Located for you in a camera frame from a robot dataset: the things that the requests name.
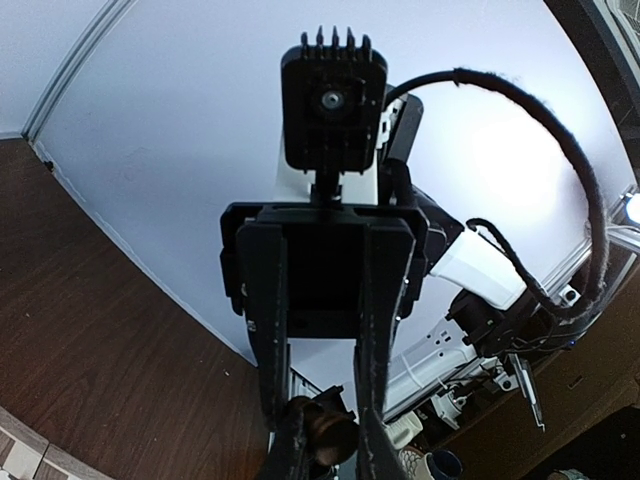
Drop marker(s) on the aluminium frame post right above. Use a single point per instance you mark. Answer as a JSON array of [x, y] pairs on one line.
[[92, 35]]

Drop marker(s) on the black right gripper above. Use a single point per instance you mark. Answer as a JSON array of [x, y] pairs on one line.
[[293, 270]]

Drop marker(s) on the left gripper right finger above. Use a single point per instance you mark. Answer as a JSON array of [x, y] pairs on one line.
[[376, 458]]

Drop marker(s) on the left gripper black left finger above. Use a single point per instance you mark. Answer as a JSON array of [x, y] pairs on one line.
[[288, 456]]

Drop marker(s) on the wooden chess board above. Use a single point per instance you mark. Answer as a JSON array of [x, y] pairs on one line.
[[27, 455]]

